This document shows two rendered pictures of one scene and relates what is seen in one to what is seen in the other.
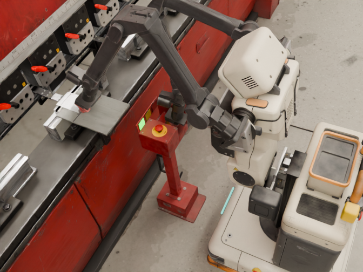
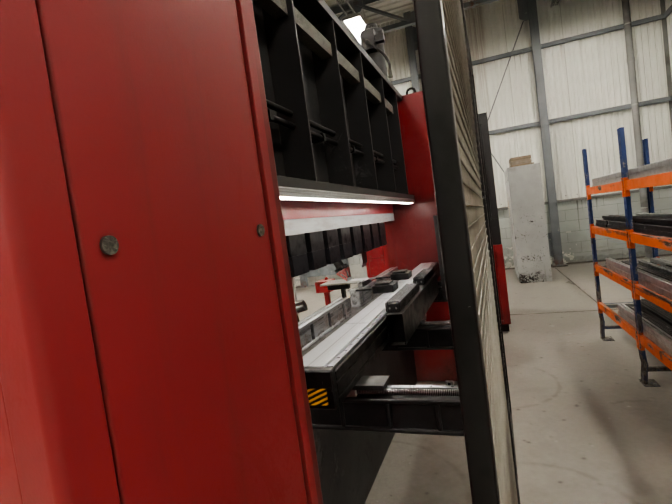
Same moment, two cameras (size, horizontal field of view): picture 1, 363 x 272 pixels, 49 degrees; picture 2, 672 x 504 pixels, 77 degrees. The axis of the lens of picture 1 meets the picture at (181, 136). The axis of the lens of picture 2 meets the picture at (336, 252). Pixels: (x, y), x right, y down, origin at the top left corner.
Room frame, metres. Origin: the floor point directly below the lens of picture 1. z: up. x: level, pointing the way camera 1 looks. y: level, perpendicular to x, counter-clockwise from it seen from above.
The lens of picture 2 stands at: (3.80, -0.28, 1.34)
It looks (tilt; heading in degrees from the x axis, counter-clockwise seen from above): 3 degrees down; 167
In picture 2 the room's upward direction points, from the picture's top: 8 degrees counter-clockwise
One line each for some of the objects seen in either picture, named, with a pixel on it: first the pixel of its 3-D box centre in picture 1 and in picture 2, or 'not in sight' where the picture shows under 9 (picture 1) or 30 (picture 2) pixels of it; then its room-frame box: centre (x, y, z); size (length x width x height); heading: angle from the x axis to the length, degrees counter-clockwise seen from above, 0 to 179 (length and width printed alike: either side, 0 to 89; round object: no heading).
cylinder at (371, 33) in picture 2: not in sight; (376, 54); (0.90, 0.88, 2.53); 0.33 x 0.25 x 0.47; 146
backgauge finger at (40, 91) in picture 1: (38, 89); (389, 275); (1.35, 0.61, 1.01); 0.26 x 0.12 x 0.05; 56
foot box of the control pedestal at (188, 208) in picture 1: (181, 198); not in sight; (1.22, 0.06, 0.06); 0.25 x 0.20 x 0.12; 57
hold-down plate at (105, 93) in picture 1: (88, 113); not in sight; (1.27, 0.41, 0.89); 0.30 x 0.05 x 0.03; 146
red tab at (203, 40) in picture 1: (203, 41); not in sight; (2.03, -0.23, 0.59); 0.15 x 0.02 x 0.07; 146
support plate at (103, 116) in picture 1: (93, 110); (343, 281); (1.18, 0.36, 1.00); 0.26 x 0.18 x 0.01; 56
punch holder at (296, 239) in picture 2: not in sight; (290, 255); (2.07, -0.07, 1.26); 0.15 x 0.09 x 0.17; 146
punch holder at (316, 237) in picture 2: not in sight; (310, 250); (1.91, 0.04, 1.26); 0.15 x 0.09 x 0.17; 146
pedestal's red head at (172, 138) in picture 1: (163, 127); not in sight; (1.24, 0.08, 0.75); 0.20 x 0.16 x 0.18; 147
